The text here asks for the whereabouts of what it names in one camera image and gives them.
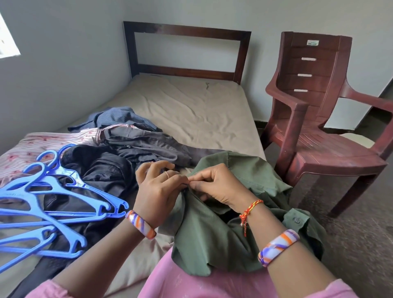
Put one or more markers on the person's right hand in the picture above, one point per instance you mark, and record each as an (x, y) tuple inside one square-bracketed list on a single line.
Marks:
[(218, 184)]

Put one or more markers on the person's left hand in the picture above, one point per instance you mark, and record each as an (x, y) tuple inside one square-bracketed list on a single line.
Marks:
[(159, 196)]

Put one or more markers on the grey button shirt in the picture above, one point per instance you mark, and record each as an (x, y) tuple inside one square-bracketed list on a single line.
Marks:
[(153, 144)]

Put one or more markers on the olive green button shirt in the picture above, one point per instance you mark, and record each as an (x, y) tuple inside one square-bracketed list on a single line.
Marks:
[(209, 239)]

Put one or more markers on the blue striped shirt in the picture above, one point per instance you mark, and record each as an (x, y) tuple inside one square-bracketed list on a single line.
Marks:
[(116, 116)]

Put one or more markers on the pile of blue hangers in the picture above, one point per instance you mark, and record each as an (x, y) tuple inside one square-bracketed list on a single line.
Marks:
[(37, 199)]

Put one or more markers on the pink floral striped garment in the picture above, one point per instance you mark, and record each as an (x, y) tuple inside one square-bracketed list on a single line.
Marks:
[(30, 150)]

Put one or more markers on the person's left forearm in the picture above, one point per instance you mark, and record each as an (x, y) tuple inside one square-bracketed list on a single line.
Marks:
[(104, 264)]

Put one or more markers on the person's right forearm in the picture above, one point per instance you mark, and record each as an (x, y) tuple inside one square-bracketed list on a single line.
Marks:
[(295, 264)]

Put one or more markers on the bed with beige sheet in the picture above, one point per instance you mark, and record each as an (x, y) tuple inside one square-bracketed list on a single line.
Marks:
[(190, 110)]

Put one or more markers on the dark wooden bed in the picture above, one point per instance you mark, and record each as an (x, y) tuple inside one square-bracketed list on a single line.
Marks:
[(184, 27)]

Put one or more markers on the striped orange purple bangle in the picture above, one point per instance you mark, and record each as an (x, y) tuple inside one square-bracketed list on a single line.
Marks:
[(141, 225)]

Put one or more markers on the striped white purple bangle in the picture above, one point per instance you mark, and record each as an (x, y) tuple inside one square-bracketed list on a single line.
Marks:
[(277, 247)]

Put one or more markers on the maroon plastic chair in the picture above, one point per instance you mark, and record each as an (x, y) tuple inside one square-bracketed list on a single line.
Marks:
[(331, 153)]

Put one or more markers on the white chair label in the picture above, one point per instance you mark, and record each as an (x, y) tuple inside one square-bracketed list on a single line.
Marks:
[(312, 42)]

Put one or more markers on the white framed window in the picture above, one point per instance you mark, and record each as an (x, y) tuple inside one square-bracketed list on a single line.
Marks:
[(7, 43)]

